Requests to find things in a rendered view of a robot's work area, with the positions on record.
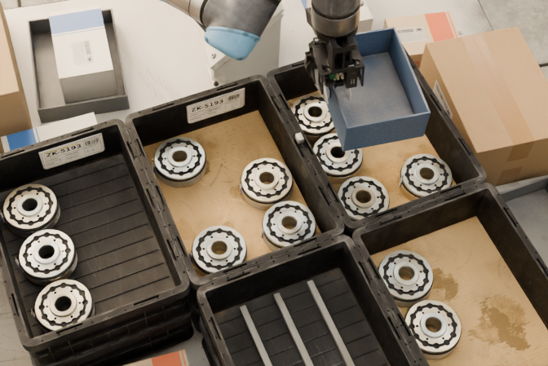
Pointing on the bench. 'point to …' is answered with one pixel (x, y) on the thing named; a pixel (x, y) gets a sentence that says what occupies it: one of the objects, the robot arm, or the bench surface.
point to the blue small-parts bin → (380, 96)
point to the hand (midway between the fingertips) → (330, 88)
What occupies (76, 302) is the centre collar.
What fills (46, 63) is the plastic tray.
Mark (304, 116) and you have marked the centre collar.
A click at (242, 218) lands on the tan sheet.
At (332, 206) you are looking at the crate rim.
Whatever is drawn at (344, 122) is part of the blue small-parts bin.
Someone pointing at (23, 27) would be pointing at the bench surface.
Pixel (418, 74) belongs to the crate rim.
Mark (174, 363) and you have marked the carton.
